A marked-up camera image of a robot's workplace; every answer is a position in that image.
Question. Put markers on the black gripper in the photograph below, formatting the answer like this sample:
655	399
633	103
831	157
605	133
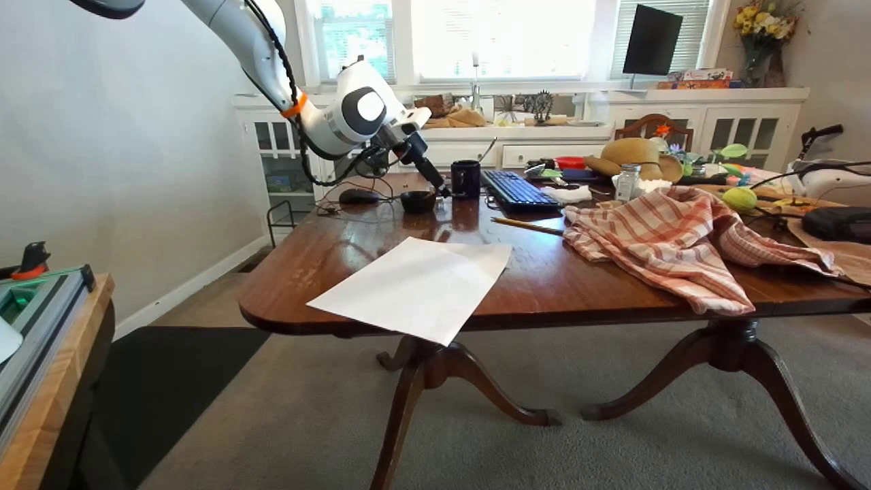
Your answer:
407	145

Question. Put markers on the black measuring cup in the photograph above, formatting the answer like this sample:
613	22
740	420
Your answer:
418	202

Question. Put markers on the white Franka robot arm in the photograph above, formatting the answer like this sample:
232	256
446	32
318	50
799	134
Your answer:
246	36

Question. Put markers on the white paper napkin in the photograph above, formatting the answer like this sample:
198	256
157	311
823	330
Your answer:
409	289

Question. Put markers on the black mug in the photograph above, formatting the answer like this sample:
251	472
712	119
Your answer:
467	182

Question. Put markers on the black computer mouse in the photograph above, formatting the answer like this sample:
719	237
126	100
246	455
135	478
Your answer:
358	195

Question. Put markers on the black computer keyboard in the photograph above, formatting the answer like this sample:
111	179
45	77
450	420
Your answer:
519	191

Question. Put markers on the wooden pencil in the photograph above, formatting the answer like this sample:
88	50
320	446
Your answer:
526	225

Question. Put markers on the white bowl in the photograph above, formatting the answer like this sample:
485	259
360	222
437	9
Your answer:
567	195

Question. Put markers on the red bowl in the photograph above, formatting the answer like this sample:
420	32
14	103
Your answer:
574	165

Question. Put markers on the black metal stand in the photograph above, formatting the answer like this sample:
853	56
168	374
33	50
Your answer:
274	213

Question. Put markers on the small jar white lid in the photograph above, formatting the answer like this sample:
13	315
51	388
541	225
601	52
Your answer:
631	182

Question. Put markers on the tan straw hat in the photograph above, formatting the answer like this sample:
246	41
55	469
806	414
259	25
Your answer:
636	157

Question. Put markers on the dark wooden chair back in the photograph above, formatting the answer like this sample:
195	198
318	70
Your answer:
655	126

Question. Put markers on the orange striped cloth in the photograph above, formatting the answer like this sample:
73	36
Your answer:
672	241

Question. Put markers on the black computer monitor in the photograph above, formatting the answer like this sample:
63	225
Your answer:
651	41

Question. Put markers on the stack of books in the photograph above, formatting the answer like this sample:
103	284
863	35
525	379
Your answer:
695	81

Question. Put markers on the yellow green ball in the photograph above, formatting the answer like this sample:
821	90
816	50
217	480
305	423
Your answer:
740	201

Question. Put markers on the white glass-door cabinet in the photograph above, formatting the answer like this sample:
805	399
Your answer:
744	123

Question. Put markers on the vase with yellow flowers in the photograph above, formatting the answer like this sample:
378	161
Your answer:
763	45

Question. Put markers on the black rounded object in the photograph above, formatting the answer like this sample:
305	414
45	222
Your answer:
840	225

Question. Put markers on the black orange clamp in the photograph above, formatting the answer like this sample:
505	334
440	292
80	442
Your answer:
32	259

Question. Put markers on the wooden table pedestal leg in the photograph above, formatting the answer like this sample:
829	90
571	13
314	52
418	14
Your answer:
725	349
418	371

